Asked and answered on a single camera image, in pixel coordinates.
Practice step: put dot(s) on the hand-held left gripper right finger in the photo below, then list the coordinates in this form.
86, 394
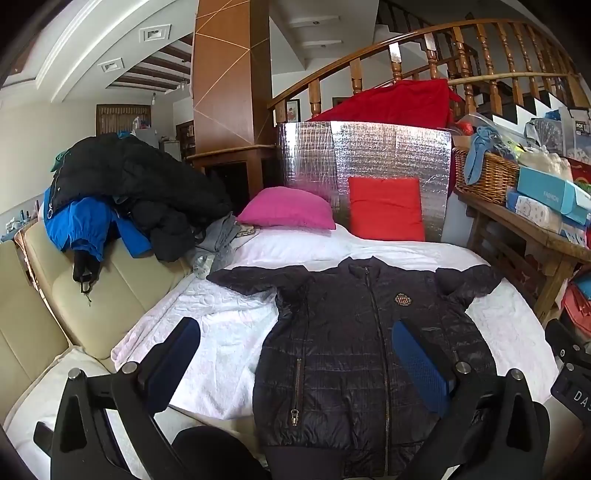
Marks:
422, 369

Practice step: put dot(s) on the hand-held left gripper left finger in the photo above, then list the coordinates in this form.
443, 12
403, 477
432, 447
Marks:
178, 346

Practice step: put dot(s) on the black quilted jacket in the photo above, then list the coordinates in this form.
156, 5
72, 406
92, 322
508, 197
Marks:
332, 350

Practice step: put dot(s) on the white bed sheet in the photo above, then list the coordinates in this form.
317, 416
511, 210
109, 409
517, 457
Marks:
221, 341

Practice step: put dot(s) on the red bag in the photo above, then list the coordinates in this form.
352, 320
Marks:
577, 309

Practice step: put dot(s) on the beige leather sofa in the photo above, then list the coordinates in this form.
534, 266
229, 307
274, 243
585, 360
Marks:
115, 286

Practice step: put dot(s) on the grey garment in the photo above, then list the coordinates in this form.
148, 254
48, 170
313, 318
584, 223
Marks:
217, 240

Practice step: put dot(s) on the blue jacket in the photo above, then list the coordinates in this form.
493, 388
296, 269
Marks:
83, 221

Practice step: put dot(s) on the red pillow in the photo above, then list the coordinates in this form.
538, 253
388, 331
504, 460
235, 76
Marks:
385, 210

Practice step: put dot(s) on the black puffer coat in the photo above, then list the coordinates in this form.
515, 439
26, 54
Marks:
138, 180

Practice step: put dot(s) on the pink pillow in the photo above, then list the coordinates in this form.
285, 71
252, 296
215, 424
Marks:
286, 210

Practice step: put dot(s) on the white patterned tissue pack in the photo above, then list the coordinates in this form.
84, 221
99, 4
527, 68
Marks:
535, 212

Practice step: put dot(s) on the teal cardboard box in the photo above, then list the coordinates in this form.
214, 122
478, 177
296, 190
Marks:
549, 189

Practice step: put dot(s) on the wicker basket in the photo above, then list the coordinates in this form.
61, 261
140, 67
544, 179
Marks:
489, 177

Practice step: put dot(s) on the white refrigerator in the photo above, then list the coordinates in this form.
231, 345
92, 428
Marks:
147, 136

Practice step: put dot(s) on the teal garment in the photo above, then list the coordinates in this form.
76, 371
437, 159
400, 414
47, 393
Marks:
60, 161

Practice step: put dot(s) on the silver foil panel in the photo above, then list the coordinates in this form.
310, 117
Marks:
392, 152

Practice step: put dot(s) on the cream cloth bundle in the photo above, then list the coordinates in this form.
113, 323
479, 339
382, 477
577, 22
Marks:
545, 164

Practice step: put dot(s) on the light blue cloth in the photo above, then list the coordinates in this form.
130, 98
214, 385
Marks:
480, 147

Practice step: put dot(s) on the bamboo blind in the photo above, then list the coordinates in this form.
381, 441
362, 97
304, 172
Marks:
115, 120

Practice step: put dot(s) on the white printed box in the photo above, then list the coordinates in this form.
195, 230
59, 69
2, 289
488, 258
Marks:
579, 134

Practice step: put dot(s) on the framed picture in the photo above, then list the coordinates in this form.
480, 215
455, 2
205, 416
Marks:
292, 110

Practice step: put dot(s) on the red cloth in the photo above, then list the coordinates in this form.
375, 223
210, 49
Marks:
392, 104

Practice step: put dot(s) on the recessed ceiling light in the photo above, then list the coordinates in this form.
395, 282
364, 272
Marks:
112, 65
154, 33

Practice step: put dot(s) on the wooden stair railing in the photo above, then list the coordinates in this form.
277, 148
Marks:
369, 53

